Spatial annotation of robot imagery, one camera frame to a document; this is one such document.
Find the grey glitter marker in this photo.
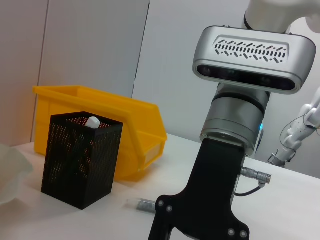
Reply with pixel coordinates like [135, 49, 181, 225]
[126, 197, 158, 214]

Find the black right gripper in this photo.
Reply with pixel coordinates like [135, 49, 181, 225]
[147, 138, 251, 240]

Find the white humanoid robot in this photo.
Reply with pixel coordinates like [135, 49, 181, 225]
[266, 86, 320, 169]

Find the black mesh pen holder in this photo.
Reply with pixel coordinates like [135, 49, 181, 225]
[41, 111, 124, 211]

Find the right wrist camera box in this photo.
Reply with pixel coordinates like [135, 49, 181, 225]
[191, 24, 317, 96]

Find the green toothbrush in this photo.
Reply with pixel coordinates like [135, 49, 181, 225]
[86, 116, 101, 130]

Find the yellow plastic bin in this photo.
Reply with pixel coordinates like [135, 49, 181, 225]
[32, 85, 168, 182]

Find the right gripper cable with connector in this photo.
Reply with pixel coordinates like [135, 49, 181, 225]
[234, 166, 274, 197]

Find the translucent green fruit bowl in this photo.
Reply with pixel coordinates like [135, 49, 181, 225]
[0, 142, 34, 206]

